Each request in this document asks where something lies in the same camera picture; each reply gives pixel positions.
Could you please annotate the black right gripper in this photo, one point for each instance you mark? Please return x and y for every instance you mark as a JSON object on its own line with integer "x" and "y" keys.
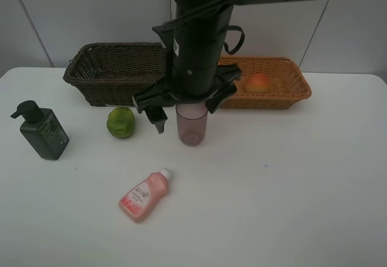
{"x": 168, "y": 92}

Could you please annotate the translucent purple plastic cup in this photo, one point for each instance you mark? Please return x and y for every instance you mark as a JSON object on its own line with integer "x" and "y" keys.
{"x": 191, "y": 123}

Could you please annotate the red yellow toy peach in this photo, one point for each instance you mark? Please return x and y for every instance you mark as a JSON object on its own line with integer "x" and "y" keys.
{"x": 257, "y": 83}

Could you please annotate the pink detergent bottle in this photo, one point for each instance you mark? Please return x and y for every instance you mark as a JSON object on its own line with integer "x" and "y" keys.
{"x": 138, "y": 203}

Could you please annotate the dark green pump bottle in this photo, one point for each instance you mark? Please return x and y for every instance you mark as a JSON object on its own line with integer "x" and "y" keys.
{"x": 42, "y": 130}

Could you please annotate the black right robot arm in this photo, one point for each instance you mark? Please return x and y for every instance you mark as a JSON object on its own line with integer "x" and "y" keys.
{"x": 194, "y": 41}

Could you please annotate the green toy fruit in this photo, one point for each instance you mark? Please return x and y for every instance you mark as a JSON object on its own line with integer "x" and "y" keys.
{"x": 121, "y": 122}

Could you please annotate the dark brown wicker basket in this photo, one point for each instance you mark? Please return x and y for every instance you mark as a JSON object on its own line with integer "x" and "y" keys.
{"x": 111, "y": 73}

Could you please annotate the light orange wicker basket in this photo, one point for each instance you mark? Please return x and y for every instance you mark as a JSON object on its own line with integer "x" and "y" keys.
{"x": 287, "y": 84}

